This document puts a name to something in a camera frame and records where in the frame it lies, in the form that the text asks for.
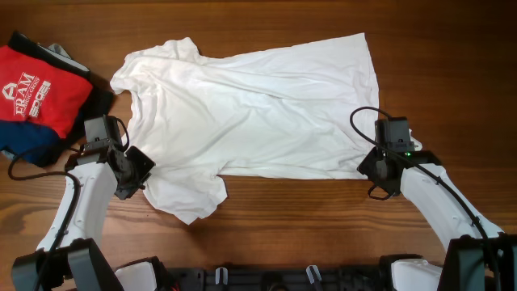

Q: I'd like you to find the grey folded garment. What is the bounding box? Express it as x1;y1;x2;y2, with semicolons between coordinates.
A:
45;44;72;59

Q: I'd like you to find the white t-shirt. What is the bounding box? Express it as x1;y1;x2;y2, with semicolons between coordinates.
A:
110;33;380;224

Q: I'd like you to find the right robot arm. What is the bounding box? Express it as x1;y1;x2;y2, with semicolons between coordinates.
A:
358;148;516;290

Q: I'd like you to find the navy blue folded garment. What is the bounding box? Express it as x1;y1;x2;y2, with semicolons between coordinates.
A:
1;112;85;167

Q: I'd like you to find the black cable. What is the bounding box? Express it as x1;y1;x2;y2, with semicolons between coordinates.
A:
349;106;502;291
6;116;131;291

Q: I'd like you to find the red folded shirt with logo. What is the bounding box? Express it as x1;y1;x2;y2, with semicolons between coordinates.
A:
1;46;93;138

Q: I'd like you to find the black folded garment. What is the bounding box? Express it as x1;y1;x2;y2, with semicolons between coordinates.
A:
1;31;114;159

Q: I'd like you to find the left black cable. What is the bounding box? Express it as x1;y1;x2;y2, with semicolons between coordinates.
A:
6;116;131;291

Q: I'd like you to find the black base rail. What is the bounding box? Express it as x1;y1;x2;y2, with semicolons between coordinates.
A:
169;265;385;291

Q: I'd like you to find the right black cable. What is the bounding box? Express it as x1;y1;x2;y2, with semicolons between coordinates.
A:
349;106;502;291

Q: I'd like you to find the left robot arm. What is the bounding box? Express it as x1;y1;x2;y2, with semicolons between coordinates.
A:
11;145;161;290

